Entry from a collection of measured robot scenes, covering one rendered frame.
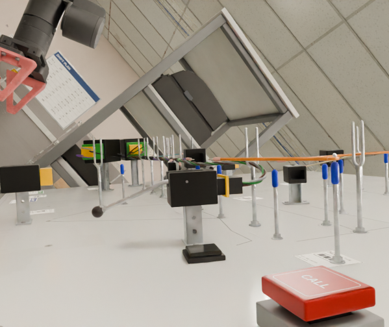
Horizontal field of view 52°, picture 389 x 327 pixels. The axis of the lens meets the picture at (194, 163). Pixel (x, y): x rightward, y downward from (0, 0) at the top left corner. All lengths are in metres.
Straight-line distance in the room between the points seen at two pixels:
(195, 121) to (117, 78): 6.82
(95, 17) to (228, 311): 0.57
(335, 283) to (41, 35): 0.61
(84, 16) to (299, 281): 0.59
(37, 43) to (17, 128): 7.48
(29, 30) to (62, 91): 7.50
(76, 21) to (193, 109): 0.89
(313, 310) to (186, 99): 1.35
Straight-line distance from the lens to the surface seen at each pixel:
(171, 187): 0.47
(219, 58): 1.80
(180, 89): 1.55
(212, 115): 1.58
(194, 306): 0.32
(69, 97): 8.19
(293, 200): 0.80
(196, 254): 0.43
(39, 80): 0.79
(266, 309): 0.28
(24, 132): 8.17
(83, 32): 0.74
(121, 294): 0.36
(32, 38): 0.74
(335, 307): 0.25
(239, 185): 0.49
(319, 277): 0.28
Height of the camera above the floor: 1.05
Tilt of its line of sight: 14 degrees up
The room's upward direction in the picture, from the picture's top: 48 degrees clockwise
